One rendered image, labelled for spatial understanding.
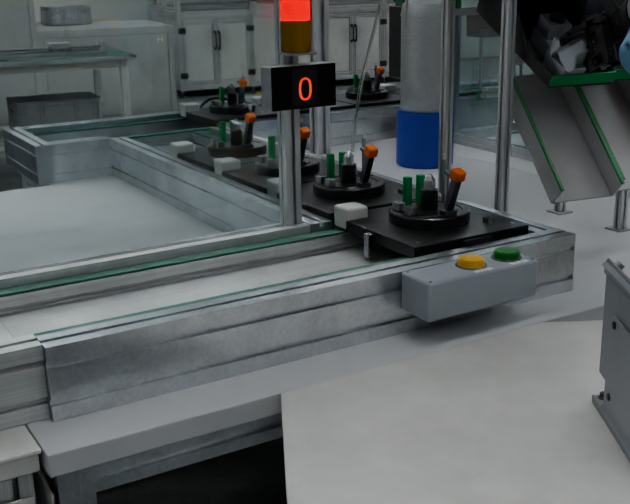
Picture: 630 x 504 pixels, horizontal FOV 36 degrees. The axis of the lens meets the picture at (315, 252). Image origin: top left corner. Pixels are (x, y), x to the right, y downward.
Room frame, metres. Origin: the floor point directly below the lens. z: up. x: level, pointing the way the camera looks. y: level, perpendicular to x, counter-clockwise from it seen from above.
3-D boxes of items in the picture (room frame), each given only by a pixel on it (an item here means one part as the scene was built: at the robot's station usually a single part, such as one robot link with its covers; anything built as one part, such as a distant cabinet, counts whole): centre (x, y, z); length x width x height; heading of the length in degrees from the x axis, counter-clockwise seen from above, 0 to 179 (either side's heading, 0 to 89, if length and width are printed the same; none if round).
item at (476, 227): (1.60, -0.20, 0.96); 0.24 x 0.24 x 0.02; 31
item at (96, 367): (1.33, -0.04, 0.91); 0.89 x 0.06 x 0.11; 121
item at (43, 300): (1.47, 0.07, 0.91); 0.84 x 0.28 x 0.10; 121
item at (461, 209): (1.60, -0.20, 0.98); 0.14 x 0.14 x 0.02
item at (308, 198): (1.82, -0.07, 1.01); 0.24 x 0.24 x 0.13; 31
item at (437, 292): (1.37, -0.23, 0.93); 0.21 x 0.07 x 0.06; 121
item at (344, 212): (1.63, -0.06, 0.97); 0.05 x 0.05 x 0.04; 31
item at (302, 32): (1.60, 0.03, 1.28); 0.05 x 0.05 x 0.05
